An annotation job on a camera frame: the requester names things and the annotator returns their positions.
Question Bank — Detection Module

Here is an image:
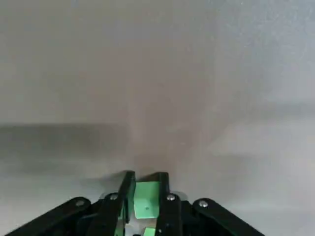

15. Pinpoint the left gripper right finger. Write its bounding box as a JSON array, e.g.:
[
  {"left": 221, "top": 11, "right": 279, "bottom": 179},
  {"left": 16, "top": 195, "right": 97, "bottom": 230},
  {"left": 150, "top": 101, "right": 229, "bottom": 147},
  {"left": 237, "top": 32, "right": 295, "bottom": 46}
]
[{"left": 144, "top": 172, "right": 266, "bottom": 236}]

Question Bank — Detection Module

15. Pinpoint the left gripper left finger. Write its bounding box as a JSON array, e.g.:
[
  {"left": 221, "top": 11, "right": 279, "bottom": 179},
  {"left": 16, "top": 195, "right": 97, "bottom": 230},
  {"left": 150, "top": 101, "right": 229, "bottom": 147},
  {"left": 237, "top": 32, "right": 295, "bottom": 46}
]
[{"left": 3, "top": 171, "right": 136, "bottom": 236}]

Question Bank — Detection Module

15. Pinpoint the green magnetic cube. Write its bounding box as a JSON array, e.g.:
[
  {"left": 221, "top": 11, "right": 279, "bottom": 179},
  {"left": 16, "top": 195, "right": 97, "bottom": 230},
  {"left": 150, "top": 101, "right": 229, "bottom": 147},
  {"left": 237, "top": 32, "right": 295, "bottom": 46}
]
[{"left": 127, "top": 181, "right": 160, "bottom": 220}]

